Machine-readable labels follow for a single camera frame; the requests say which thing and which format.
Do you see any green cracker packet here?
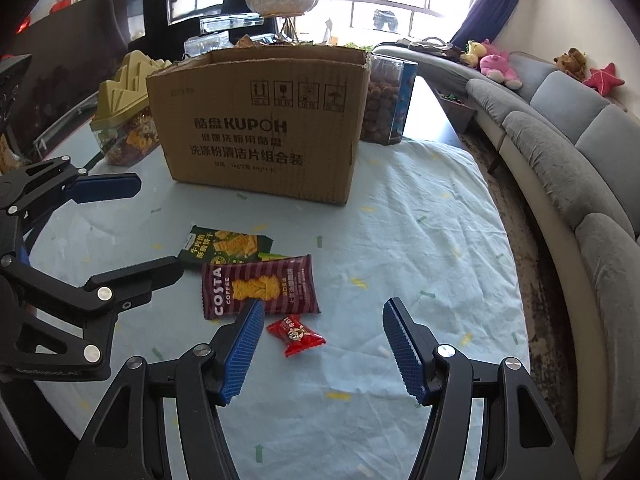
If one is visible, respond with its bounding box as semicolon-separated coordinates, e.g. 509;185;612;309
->
178;226;273;268

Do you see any small red candy packet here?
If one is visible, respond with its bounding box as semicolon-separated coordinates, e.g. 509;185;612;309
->
267;314;326;358

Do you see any maroon Costa cookie packet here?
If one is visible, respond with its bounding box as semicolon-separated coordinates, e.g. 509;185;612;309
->
202;255;321;320

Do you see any gold-lidded clear candy jar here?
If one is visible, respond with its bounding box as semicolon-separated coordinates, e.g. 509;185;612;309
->
90;50;171;167

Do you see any black television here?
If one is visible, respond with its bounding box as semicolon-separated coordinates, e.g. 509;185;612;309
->
9;0;130;157

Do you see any light blue table cloth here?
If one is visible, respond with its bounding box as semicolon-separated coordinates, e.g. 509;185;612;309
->
30;141;529;479

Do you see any black piano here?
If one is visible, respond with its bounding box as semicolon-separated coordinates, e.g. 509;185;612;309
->
129;0;276;61

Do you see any brown cardboard box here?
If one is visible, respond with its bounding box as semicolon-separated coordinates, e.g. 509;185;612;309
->
146;44;371;205

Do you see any tiered white snack bowl stand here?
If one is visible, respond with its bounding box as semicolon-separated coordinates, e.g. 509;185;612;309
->
245;0;318;44

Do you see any grey curved sofa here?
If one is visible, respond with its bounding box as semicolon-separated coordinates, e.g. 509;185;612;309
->
378;44;639;476

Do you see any clear nut canister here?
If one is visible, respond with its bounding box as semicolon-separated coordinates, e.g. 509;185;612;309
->
360;54;418;145

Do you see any red star pillow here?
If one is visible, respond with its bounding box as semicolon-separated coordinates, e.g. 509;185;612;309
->
582;62;625;98

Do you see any pink plush toy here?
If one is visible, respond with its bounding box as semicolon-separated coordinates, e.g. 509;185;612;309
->
480;39;523;91

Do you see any brown plush lion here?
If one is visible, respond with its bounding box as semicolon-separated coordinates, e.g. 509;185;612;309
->
553;48;587;81

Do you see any yellow plush toy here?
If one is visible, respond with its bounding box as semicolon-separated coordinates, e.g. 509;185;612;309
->
459;40;487;68

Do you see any right blue curtain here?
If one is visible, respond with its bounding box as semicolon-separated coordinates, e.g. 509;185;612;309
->
451;0;520;48

